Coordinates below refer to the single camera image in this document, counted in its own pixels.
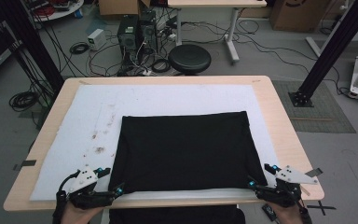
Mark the black round stool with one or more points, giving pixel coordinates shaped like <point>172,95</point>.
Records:
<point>189,59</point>

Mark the white metal frame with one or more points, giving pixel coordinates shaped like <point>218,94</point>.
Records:
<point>313,46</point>

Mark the person's left hand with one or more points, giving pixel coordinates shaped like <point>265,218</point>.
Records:
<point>80,216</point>

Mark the black long-sleeve printed shirt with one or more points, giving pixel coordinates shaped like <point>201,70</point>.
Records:
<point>183,149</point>

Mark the small black device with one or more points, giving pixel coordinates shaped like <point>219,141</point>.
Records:
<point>269,212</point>

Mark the black computer tower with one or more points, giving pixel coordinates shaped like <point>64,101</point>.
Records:
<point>148,31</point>
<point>127,37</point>

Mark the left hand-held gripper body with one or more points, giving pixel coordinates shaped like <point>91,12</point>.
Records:
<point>84,182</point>

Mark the small white equipment box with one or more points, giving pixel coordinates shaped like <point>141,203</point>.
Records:
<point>96,39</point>

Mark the white power strip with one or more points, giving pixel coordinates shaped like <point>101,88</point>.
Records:
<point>147,72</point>

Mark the person's dark clothing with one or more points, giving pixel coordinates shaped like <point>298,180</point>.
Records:
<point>177,216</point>

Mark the open cardboard box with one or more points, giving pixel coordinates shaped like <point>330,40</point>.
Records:
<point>118,6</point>

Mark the large closed cardboard box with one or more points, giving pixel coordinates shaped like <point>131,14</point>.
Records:
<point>298,15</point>

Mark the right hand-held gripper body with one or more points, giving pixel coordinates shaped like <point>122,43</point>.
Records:
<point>295,175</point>

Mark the white foam mat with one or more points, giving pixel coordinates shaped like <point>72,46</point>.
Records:
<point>167,99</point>

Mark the black metal stand with base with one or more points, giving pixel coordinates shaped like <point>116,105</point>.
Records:
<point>332,46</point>

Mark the white desk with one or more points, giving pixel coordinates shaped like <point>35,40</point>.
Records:
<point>217,3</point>

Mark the person's right hand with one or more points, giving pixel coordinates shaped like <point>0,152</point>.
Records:
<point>287,216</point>

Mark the black tape piece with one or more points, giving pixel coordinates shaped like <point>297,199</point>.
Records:
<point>315,172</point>
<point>26,163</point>

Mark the grey floor mat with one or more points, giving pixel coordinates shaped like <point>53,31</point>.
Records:
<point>323,109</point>

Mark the round white table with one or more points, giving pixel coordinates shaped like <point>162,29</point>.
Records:
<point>65,14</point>

